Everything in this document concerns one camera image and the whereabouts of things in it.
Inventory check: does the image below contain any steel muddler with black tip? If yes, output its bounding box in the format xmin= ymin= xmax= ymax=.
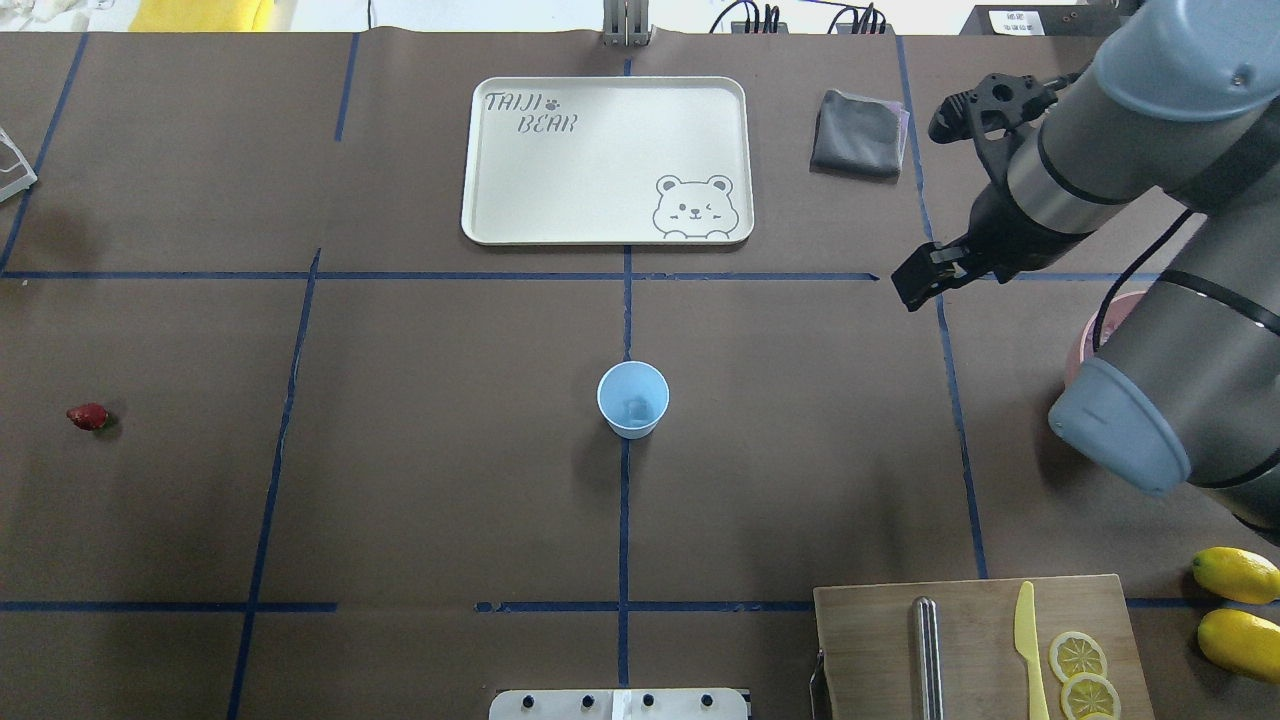
xmin=911 ymin=596 xmax=945 ymax=719

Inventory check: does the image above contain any yellow cloth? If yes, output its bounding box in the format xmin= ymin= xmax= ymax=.
xmin=128 ymin=0 xmax=276 ymax=33

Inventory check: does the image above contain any yellow plastic knife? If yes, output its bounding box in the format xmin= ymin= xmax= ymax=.
xmin=1012 ymin=580 xmax=1050 ymax=720

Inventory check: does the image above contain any light blue plastic cup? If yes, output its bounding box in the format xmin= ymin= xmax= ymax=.
xmin=596 ymin=361 xmax=671 ymax=439

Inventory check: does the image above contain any wooden cutting board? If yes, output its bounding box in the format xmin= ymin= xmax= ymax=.
xmin=814 ymin=574 xmax=1155 ymax=719

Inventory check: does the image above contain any clear ice cube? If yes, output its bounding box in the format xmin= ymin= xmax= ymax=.
xmin=620 ymin=397 xmax=655 ymax=427

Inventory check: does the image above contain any whole lemon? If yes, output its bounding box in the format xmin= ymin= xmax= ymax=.
xmin=1190 ymin=546 xmax=1279 ymax=605
xmin=1196 ymin=609 xmax=1279 ymax=685

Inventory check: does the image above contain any red strawberry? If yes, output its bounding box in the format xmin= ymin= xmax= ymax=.
xmin=65 ymin=404 xmax=113 ymax=432

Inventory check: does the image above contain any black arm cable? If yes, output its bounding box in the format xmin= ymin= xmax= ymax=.
xmin=1094 ymin=208 xmax=1197 ymax=351

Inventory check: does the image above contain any black box with label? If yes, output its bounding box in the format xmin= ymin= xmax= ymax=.
xmin=957 ymin=3 xmax=1126 ymax=37

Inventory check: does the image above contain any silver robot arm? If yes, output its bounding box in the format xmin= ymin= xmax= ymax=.
xmin=891 ymin=1 xmax=1279 ymax=543

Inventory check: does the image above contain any pink bowl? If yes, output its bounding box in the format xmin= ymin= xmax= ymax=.
xmin=1062 ymin=290 xmax=1147 ymax=387

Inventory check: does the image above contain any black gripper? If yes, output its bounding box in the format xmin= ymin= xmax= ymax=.
xmin=891 ymin=72 xmax=1089 ymax=313

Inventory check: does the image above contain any aluminium frame post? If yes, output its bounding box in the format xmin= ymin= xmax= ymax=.
xmin=602 ymin=0 xmax=652 ymax=47

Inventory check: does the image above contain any grey folded cloth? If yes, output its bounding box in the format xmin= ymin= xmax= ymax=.
xmin=810 ymin=88 xmax=910 ymax=181

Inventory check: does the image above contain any lower whole lemon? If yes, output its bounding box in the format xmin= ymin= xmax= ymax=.
xmin=1196 ymin=609 xmax=1279 ymax=685

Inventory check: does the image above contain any cream bear serving tray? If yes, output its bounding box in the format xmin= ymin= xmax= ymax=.
xmin=460 ymin=76 xmax=755 ymax=247

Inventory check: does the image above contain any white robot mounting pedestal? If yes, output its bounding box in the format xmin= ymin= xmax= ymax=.
xmin=488 ymin=687 xmax=753 ymax=719

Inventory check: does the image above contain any upper whole lemon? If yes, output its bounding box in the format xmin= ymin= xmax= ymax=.
xmin=1190 ymin=546 xmax=1279 ymax=605

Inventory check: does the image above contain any white wire cup rack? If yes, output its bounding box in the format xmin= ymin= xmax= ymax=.
xmin=0 ymin=129 xmax=38 ymax=202

